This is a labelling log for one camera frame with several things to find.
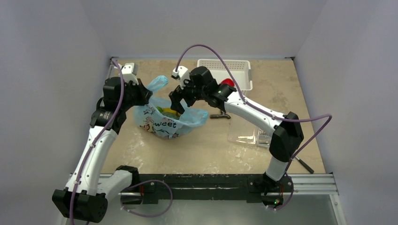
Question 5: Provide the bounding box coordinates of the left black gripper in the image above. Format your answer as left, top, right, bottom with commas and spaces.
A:
120, 78, 152, 111

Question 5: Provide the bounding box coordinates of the blue printed plastic bag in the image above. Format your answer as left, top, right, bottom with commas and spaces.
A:
133, 75, 209, 140

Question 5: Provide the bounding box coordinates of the red fake apple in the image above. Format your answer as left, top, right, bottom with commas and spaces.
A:
221, 78, 235, 87

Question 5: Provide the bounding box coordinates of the yellow fake fruit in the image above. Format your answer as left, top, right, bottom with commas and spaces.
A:
163, 108, 181, 116

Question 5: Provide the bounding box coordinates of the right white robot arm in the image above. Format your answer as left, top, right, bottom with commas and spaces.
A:
169, 66, 304, 194

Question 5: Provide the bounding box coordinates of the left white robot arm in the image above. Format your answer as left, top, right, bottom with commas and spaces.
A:
52, 76, 153, 223

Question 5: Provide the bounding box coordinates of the dark green fake broccoli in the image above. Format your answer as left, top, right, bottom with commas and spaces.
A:
162, 112, 180, 120

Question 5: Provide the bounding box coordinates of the green fake fruit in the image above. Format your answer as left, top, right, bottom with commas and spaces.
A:
156, 106, 164, 113

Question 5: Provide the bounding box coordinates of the dark metal faucet tap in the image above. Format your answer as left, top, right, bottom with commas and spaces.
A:
209, 110, 231, 120

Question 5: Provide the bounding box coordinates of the white perforated plastic basket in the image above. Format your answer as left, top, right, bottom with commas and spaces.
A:
197, 59, 253, 95

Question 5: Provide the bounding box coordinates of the clear plastic screw box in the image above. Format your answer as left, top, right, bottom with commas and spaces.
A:
228, 115, 271, 149

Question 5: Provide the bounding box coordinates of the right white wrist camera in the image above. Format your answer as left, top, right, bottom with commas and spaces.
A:
171, 66, 190, 89

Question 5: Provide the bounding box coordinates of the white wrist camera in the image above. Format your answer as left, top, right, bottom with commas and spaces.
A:
121, 63, 138, 85
171, 66, 190, 89

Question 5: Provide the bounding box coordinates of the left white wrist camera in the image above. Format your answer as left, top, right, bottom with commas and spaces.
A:
121, 63, 138, 85

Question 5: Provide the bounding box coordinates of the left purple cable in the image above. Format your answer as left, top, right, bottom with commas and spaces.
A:
69, 59, 126, 225

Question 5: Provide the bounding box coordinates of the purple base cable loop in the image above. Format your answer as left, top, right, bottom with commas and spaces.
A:
120, 180, 174, 218

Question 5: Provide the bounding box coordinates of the black handled tool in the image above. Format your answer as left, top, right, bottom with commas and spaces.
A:
295, 156, 314, 174

